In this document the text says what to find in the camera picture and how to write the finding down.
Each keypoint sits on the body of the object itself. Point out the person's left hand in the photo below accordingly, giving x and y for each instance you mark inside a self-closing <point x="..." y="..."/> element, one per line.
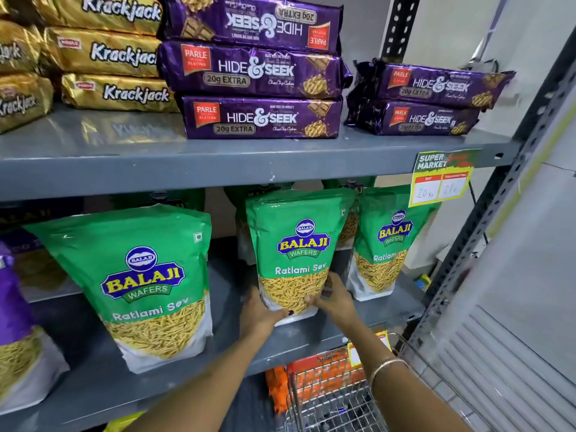
<point x="258" y="317"/>

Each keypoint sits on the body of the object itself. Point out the thin metal bangle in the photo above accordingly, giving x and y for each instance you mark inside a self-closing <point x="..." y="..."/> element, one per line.
<point x="386" y="366"/>

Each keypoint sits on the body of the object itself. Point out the yellow snack packet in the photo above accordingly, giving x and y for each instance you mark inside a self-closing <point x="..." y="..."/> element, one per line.
<point x="121" y="422"/>

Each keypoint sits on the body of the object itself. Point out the person's right thumb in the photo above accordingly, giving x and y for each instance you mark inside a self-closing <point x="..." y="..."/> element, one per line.
<point x="315" y="300"/>

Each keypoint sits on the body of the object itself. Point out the white ribbed panel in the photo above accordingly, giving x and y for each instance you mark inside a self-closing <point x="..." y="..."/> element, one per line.
<point x="508" y="377"/>

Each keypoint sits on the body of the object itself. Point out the person's right forearm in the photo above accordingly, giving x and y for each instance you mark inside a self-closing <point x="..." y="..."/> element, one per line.
<point x="400" y="395"/>

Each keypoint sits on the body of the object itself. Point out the grey metal shelf rack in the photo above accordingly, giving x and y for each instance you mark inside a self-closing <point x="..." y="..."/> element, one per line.
<point x="225" y="161"/>

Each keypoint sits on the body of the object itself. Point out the orange snack packet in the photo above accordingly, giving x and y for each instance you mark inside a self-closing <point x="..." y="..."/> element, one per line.
<point x="276" y="391"/>

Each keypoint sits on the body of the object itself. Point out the purple snack pouch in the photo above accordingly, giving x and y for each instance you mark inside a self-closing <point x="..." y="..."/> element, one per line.
<point x="18" y="337"/>

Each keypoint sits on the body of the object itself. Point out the green snack pouch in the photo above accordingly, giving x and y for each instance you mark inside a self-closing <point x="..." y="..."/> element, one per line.
<point x="294" y="247"/>
<point x="348" y="229"/>
<point x="391" y="238"/>
<point x="238" y="206"/>
<point x="139" y="283"/>

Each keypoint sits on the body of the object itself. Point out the stack of gold biscuit packets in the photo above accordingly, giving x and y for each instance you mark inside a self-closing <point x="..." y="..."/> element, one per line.
<point x="108" y="53"/>

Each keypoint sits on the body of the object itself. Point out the green and yellow price label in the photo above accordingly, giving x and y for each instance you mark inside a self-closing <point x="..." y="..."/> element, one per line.
<point x="443" y="177"/>

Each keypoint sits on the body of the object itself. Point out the person's right hand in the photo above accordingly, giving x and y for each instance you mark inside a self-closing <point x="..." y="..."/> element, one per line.
<point x="338" y="305"/>

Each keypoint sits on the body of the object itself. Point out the person's left forearm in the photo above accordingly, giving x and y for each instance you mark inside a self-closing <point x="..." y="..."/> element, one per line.
<point x="204" y="386"/>

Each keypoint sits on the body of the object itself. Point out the person's left thumb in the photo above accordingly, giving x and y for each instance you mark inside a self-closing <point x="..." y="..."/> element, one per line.
<point x="282" y="316"/>

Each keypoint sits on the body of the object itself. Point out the small yellow price tag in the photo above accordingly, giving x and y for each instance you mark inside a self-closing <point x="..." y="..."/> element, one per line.
<point x="355" y="355"/>

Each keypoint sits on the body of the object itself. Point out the red-orange snack packet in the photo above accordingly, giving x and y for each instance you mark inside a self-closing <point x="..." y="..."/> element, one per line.
<point x="324" y="366"/>

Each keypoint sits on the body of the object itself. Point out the purple cookie packet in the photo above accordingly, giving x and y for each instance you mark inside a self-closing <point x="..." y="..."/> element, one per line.
<point x="252" y="20"/>
<point x="252" y="69"/>
<point x="436" y="85"/>
<point x="418" y="119"/>
<point x="261" y="117"/>

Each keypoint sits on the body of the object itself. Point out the small yellow and blue packet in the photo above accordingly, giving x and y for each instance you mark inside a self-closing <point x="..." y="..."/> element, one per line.
<point x="423" y="282"/>

